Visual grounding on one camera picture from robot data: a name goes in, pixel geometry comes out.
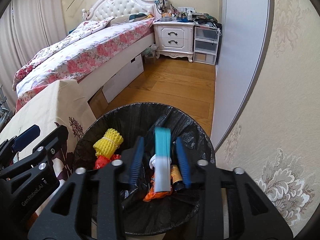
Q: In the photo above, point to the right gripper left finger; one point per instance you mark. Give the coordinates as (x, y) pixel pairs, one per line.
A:
(68, 215)

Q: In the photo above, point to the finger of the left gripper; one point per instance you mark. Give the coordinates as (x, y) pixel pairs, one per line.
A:
(41, 152)
(18, 143)

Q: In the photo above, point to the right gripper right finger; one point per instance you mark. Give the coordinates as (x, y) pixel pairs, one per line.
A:
(251, 215)

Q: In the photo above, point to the orange wrapper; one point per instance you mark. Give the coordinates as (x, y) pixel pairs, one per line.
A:
(155, 195)

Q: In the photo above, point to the yellow foam net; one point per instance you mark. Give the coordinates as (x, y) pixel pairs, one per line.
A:
(108, 144)

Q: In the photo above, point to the yellow film canister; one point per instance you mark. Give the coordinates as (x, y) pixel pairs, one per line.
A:
(177, 181)

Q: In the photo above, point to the teal white packet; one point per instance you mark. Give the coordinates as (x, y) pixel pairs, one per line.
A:
(162, 159)

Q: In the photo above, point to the floral quilt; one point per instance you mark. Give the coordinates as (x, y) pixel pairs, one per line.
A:
(83, 30)

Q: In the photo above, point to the white under-bed box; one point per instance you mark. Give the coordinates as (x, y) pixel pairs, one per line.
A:
(123, 78)

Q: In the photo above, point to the white bed with headboard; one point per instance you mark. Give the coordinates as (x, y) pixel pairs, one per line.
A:
(133, 21)

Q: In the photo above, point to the beige curtain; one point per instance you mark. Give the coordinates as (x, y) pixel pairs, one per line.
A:
(27, 26)

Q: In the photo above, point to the white nightstand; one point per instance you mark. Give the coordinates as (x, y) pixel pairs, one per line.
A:
(174, 39)

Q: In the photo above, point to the clear plastic drawer unit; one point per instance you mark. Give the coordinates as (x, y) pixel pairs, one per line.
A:
(206, 44)

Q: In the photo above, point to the nightstand clutter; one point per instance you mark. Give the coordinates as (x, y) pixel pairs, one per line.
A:
(187, 11)

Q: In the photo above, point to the white sliding wardrobe door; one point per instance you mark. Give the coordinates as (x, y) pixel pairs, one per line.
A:
(246, 31)

